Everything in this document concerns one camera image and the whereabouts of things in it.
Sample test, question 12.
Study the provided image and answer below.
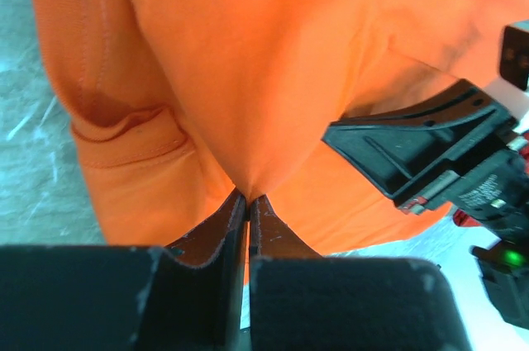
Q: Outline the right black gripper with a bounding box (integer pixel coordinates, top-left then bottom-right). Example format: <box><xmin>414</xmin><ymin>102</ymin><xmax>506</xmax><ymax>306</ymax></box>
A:
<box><xmin>322</xmin><ymin>79</ymin><xmax>528</xmax><ymax>325</ymax></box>

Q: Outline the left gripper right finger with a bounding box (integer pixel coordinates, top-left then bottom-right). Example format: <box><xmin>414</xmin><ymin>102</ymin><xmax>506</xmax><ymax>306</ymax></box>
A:
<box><xmin>250</xmin><ymin>197</ymin><xmax>470</xmax><ymax>350</ymax></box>

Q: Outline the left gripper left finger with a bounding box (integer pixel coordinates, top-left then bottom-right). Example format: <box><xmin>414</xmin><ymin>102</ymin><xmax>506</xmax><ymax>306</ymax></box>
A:
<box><xmin>1</xmin><ymin>192</ymin><xmax>247</xmax><ymax>350</ymax></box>

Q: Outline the orange t shirt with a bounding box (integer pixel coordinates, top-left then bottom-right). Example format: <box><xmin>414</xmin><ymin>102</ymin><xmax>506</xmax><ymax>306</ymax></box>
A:
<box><xmin>33</xmin><ymin>0</ymin><xmax>528</xmax><ymax>254</ymax></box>

